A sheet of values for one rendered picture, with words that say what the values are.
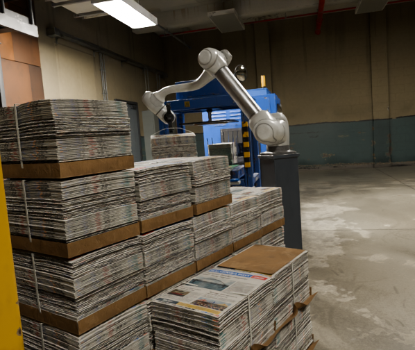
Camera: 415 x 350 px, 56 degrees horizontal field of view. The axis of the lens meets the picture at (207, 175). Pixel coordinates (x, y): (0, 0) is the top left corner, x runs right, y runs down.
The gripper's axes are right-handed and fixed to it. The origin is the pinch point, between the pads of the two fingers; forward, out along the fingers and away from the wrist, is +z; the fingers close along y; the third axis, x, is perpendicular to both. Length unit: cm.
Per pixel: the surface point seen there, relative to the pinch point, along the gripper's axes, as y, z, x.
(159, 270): 51, 129, 15
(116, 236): 32, 141, 27
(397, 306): 129, 54, -128
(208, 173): 23, 102, -9
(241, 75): -32, -119, -79
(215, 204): 37, 100, -11
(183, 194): 28, 114, 3
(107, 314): 55, 148, 32
